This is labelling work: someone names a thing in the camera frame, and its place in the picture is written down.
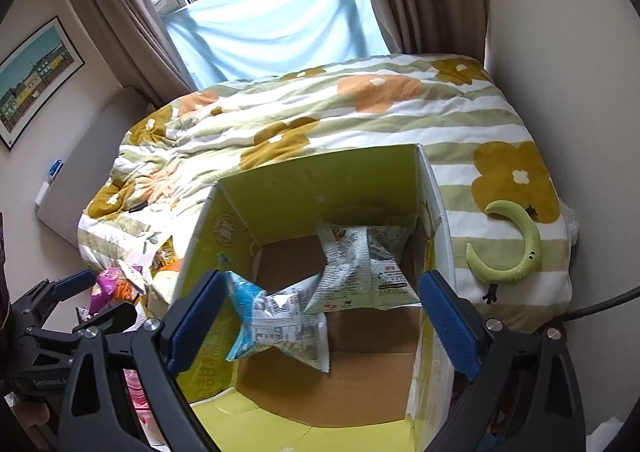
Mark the blue white snack bag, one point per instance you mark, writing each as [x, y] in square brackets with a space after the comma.
[279, 320]

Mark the yellow green cardboard box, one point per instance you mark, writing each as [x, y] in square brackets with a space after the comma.
[389, 383]

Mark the framed houses picture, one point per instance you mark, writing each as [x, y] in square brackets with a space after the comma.
[31, 74]

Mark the green banana plush toy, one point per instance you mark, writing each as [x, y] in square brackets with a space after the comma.
[525, 256]

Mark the left brown curtain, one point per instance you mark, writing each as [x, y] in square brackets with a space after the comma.
[135, 44]

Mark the pink snack bag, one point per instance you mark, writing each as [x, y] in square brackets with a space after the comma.
[116, 284]

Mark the light blue window cloth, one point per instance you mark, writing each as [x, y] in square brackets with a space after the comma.
[226, 40]

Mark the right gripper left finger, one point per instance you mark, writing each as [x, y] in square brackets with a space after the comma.
[97, 414]

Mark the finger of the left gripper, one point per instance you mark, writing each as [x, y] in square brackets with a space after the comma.
[112, 320]
[42, 299]

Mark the floral striped duvet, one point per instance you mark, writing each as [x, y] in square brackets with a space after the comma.
[478, 146]

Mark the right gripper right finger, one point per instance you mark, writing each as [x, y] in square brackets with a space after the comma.
[522, 392]

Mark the white green snack bag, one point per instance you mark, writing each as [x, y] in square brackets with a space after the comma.
[362, 269]

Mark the grey padded headboard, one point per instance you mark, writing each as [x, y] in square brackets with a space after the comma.
[88, 166]

